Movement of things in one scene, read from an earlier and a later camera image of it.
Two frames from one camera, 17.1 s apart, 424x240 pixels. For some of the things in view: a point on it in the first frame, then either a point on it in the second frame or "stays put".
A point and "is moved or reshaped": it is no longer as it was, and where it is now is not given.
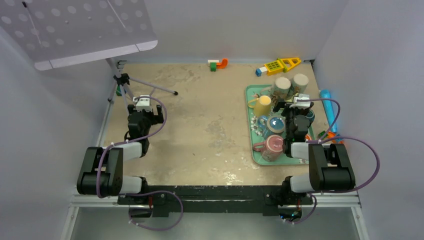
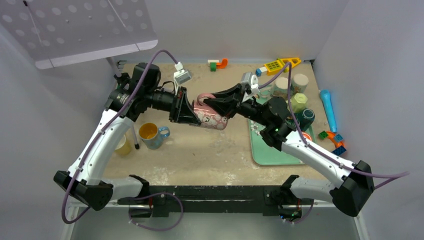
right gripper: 285,105 → 224,104
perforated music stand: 54,33 stays put
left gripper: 155,119 → 184,112
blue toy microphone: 325,94 stays put
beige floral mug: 299,83 stays put
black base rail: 161,199 stays put
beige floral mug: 281,87 stays put
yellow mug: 261,105 is moved or reshaped
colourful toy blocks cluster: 323,135 stays put
